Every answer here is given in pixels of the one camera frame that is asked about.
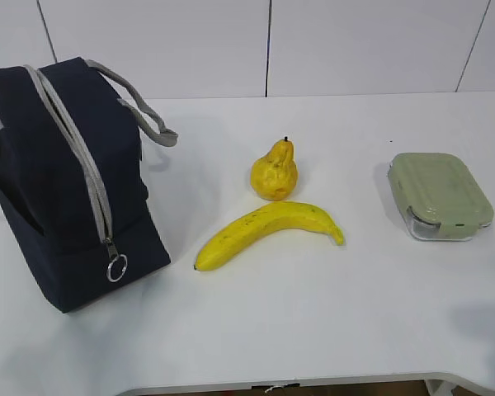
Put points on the yellow pear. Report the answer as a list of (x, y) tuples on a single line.
[(274, 176)]

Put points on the green lid glass container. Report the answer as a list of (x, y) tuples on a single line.
[(438, 197)]

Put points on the navy blue lunch bag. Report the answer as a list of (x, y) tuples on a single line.
[(70, 183)]

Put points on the yellow banana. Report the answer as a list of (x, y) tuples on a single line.
[(264, 221)]

